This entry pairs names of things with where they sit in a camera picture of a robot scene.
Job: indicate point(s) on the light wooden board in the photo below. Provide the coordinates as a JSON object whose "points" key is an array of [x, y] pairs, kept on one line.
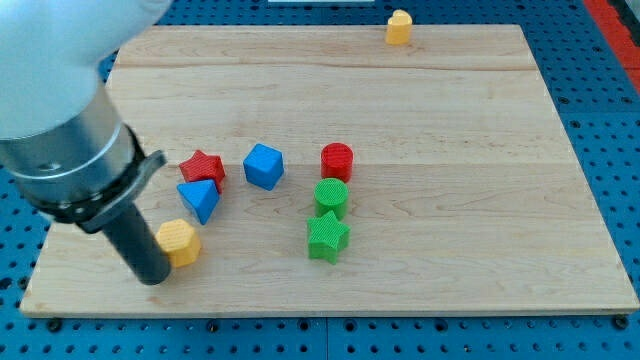
{"points": [[466, 196]]}

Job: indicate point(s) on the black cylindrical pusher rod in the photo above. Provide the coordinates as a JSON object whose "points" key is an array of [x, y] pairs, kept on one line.
{"points": [[132, 238]]}

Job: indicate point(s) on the red cylinder block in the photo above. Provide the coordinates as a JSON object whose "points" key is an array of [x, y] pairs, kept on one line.
{"points": [[337, 161]]}

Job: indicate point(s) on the blue cube block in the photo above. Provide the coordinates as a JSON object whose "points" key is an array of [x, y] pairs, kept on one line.
{"points": [[263, 166]]}

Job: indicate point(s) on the blue triangle block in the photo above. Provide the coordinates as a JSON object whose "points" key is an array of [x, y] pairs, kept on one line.
{"points": [[200, 198]]}

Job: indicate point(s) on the green star block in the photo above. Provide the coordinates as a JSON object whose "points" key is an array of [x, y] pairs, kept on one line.
{"points": [[327, 236]]}

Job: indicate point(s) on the yellow hexagon block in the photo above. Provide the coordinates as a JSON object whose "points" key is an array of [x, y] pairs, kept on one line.
{"points": [[179, 240]]}

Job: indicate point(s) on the red mat strip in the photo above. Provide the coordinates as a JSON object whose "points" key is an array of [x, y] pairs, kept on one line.
{"points": [[620, 27]]}

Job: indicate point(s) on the red star block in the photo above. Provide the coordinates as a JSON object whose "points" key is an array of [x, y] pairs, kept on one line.
{"points": [[201, 166]]}

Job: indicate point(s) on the black flange mount plate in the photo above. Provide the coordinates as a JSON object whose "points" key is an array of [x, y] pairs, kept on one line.
{"points": [[92, 214]]}

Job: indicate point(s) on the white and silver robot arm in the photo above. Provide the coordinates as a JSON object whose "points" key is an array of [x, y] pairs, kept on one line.
{"points": [[62, 138]]}

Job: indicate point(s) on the green cylinder block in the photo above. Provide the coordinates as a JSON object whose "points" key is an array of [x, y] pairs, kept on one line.
{"points": [[331, 194]]}

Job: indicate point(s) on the yellow heart block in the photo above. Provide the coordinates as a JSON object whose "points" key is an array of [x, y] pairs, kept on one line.
{"points": [[399, 28]]}

